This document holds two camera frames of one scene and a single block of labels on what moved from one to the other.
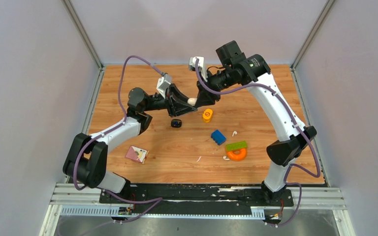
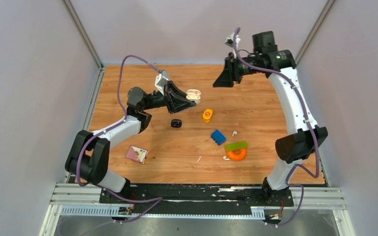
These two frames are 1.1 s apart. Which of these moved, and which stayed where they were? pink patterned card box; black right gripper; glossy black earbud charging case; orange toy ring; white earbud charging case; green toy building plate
Moved: black right gripper; white earbud charging case
Stayed: pink patterned card box; glossy black earbud charging case; orange toy ring; green toy building plate
